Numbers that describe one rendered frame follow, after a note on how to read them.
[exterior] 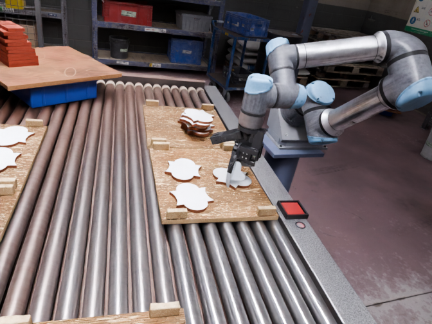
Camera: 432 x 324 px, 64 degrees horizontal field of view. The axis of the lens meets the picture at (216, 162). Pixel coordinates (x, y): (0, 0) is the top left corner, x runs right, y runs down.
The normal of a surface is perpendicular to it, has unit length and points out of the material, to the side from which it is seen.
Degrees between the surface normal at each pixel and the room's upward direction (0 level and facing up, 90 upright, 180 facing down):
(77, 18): 90
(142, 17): 90
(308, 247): 0
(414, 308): 0
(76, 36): 90
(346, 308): 0
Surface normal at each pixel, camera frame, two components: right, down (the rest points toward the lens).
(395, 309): 0.16, -0.86
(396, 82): -0.91, 0.02
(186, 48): 0.25, 0.51
